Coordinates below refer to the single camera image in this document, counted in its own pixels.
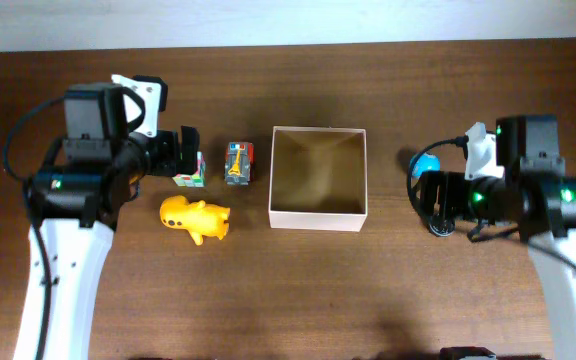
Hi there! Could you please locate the colourful puzzle cube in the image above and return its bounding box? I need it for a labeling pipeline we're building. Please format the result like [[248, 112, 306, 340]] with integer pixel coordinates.
[[173, 151, 206, 188]]

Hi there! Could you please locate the grey red toy truck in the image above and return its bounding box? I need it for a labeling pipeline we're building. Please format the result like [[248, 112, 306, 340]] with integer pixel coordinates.
[[224, 142, 254, 186]]

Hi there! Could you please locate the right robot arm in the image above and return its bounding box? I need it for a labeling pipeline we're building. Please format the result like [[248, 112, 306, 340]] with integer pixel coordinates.
[[406, 114, 576, 359]]

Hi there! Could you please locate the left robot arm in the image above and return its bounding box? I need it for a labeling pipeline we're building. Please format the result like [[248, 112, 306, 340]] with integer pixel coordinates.
[[14, 75, 200, 359]]

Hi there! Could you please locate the black round disc toy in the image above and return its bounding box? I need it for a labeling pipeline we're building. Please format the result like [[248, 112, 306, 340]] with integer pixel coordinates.
[[428, 215, 456, 237]]

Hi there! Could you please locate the blue toy ball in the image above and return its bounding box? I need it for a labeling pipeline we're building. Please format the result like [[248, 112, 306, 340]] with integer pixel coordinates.
[[409, 153, 441, 179]]

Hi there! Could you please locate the yellow rubber animal toy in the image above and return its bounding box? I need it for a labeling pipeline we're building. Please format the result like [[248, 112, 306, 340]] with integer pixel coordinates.
[[159, 195, 231, 246]]

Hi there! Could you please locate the open pink cardboard box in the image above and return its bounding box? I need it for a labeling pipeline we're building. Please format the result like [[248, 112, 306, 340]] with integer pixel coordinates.
[[268, 126, 368, 232]]

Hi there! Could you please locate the right black cable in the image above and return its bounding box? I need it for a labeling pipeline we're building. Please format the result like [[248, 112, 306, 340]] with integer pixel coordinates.
[[405, 137, 576, 306]]

